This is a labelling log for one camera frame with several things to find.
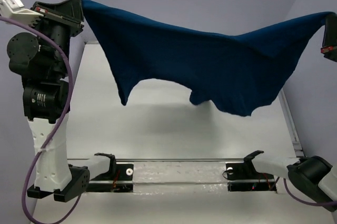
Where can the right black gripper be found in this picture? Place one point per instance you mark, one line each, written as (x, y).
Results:
(329, 36)

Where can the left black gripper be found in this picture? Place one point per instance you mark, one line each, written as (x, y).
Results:
(60, 19)

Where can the blue printed t shirt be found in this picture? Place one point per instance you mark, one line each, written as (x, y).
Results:
(214, 67)

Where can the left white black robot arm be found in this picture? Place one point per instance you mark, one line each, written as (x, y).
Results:
(42, 63)

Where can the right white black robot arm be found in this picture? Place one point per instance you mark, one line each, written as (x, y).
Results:
(284, 43)

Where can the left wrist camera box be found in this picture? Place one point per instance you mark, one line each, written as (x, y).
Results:
(15, 10)

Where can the metal rail strip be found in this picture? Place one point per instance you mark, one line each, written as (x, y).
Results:
(180, 160)

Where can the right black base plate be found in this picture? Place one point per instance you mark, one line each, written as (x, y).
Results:
(240, 179)

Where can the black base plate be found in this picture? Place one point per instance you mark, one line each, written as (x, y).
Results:
(240, 179)
(120, 182)

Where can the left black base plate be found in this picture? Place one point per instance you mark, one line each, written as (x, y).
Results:
(120, 182)

